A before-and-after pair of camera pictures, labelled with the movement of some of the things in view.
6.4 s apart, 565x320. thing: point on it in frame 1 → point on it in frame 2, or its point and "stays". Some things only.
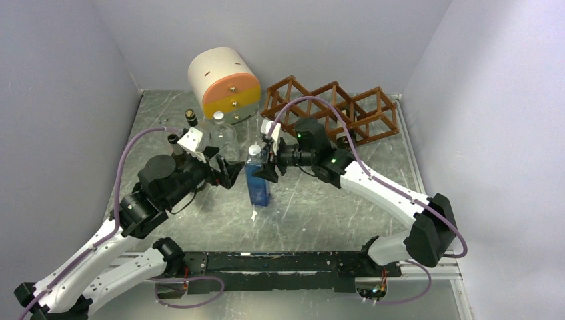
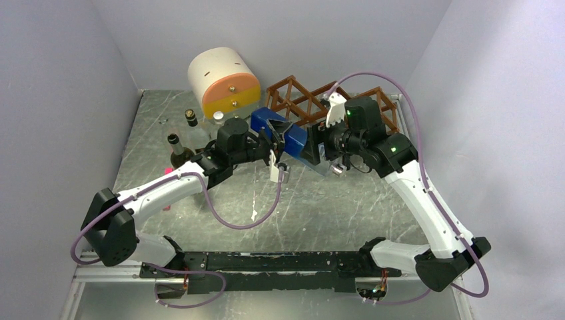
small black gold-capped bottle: [191, 118] stays
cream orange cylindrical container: [222, 81] stays
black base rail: [284, 272] stays
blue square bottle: [258, 188] → [295, 137]
